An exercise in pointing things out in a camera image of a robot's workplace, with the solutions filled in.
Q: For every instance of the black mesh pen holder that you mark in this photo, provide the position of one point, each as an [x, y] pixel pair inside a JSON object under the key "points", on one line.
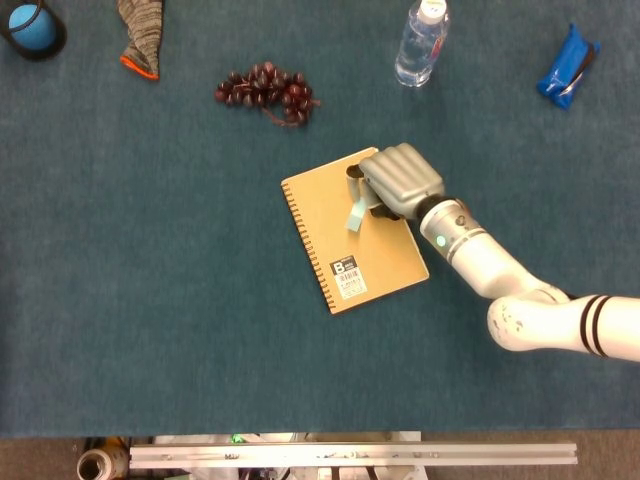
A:
{"points": [[59, 44]]}

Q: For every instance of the brown tape roll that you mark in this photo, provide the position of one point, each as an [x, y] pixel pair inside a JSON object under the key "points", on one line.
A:
{"points": [[100, 465]]}

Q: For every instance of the aluminium profile rail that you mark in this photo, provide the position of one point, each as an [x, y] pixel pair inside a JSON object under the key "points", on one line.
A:
{"points": [[350, 456]]}

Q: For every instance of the blue plastic packet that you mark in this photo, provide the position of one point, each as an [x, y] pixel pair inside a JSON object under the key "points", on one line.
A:
{"points": [[562, 70]]}

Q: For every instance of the clear plastic water bottle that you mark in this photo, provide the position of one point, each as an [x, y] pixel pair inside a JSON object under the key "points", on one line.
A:
{"points": [[417, 50]]}

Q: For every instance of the brown spiral notebook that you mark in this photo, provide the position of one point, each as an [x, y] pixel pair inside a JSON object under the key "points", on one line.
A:
{"points": [[325, 225]]}

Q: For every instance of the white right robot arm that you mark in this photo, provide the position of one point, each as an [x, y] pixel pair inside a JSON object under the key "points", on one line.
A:
{"points": [[490, 265]]}

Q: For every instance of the dark red grape bunch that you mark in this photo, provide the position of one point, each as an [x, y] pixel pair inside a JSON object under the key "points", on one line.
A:
{"points": [[272, 87]]}

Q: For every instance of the grey sock with orange tip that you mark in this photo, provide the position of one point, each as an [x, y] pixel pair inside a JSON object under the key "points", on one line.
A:
{"points": [[142, 35]]}

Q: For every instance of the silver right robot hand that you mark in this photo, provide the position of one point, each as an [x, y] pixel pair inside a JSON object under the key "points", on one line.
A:
{"points": [[402, 175]]}

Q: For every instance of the blue ball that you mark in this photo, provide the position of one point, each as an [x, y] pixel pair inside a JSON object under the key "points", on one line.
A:
{"points": [[30, 27]]}

